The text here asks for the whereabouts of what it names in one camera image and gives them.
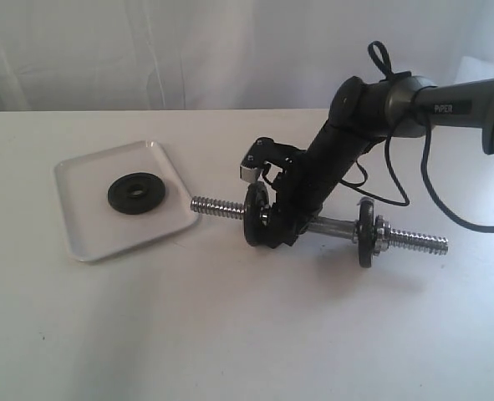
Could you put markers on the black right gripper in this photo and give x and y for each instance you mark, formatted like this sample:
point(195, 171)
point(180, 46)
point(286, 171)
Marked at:
point(307, 178)

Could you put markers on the chrome threaded dumbbell bar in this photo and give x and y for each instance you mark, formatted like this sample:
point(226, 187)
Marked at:
point(411, 241)

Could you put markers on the black weight plate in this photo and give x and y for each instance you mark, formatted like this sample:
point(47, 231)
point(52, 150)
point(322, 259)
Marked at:
point(136, 193)

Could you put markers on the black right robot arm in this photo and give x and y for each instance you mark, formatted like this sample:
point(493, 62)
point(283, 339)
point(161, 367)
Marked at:
point(403, 105)

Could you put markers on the black plate on bar left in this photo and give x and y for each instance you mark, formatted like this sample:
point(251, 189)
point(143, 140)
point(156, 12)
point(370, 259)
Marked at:
point(257, 214)

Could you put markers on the black plate on bar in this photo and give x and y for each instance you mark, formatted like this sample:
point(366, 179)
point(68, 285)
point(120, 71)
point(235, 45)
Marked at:
point(366, 232)
point(257, 214)

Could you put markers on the black plate on bar right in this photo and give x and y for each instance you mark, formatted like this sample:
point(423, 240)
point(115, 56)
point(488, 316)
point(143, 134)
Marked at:
point(366, 232)

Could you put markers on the chrome spin-lock collar nut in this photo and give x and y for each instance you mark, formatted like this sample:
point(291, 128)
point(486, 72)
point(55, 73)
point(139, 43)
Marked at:
point(382, 231)

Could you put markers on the white rectangular plastic tray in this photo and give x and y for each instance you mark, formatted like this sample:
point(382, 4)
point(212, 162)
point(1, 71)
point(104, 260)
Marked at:
point(94, 230)

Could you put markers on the white backdrop curtain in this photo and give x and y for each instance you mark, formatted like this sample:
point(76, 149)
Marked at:
point(152, 55)

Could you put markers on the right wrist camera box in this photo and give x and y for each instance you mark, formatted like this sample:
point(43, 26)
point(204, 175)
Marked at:
point(263, 153)

